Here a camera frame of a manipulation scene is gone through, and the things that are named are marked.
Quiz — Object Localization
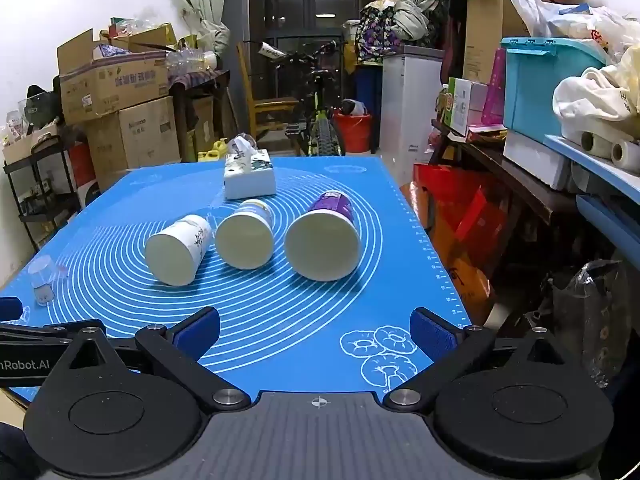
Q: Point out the white cup with black print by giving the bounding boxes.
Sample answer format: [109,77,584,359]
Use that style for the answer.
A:
[145,214,213,287]

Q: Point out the black metal rack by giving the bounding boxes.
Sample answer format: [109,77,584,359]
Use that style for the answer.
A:
[2,135,83,253]

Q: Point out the pile of clothes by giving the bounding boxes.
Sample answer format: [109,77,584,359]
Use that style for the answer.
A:
[355,0,431,63]

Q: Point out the cream cloth bag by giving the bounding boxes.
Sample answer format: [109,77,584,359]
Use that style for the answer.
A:
[552,45,640,136]

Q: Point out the light blue shelf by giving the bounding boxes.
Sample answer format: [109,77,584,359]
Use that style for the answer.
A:
[544,134,640,261]

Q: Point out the wooden chair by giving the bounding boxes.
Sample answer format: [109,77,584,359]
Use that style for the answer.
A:
[236,42,301,143]

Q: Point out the white paper roll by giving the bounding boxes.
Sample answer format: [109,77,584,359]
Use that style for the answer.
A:
[580,130,633,158]
[611,140,640,176]

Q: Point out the large white cup purple label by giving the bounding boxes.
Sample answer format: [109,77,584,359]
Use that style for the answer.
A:
[284,190,362,282]

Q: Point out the clear plastic bag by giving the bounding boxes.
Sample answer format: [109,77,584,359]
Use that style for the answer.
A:
[552,260,633,386]

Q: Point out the white plastic bag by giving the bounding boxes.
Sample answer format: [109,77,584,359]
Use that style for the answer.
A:
[501,0,626,41]

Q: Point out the white tissue box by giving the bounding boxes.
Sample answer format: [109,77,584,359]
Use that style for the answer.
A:
[223,134,277,200]

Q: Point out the white foam box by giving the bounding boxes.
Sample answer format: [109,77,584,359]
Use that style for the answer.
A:
[502,130,571,191]

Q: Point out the yellow plastic jugs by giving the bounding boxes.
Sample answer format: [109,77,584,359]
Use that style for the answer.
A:
[197,140,226,162]

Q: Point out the tall brown cardboard box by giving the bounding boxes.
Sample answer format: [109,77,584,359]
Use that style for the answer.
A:
[462,0,531,86]

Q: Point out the plain brown cardboard box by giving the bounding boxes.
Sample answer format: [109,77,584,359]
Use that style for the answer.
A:
[85,96,181,191]

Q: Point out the blue silicone mat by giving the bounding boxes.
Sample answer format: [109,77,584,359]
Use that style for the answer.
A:
[0,156,473,403]

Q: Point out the green and white carton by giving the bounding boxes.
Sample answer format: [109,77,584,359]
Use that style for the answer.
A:
[444,77,488,131]

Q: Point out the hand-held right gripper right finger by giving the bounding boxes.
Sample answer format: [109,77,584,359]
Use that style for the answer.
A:
[381,307,593,415]

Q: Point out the teal plastic storage box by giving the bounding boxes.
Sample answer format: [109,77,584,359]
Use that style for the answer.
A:
[500,36,608,146]

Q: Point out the red paper bag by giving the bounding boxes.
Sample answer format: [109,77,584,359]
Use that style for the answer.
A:
[400,162,506,326]

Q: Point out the dark wooden side table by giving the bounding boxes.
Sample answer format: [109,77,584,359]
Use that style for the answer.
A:
[167,70,233,161]

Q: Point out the black and green bicycle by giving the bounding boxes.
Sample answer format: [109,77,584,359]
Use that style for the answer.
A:
[243,39,351,157]

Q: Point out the white cup with green label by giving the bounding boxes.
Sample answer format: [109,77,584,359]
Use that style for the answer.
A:
[215,199,276,271]

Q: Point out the open printed cardboard box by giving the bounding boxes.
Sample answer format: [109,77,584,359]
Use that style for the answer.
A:
[56,29,171,126]

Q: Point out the pink packet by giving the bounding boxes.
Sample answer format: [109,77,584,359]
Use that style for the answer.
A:
[481,47,507,128]

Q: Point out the red plastic bucket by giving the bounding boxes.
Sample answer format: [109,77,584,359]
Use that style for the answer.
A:
[332,110,373,154]

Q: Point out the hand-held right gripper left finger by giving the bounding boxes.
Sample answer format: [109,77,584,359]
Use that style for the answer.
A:
[42,306,252,415]

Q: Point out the white chest freezer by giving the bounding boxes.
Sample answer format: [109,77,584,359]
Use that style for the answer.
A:
[380,45,446,166]

